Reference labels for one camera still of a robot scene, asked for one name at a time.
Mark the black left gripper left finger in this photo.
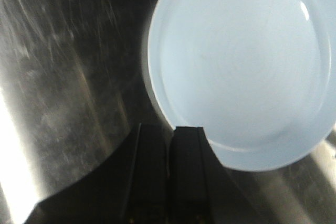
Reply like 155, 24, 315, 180
121, 124, 167, 223

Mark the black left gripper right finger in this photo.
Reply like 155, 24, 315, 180
169, 126, 214, 223

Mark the light blue plate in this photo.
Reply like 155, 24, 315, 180
148, 0, 335, 171

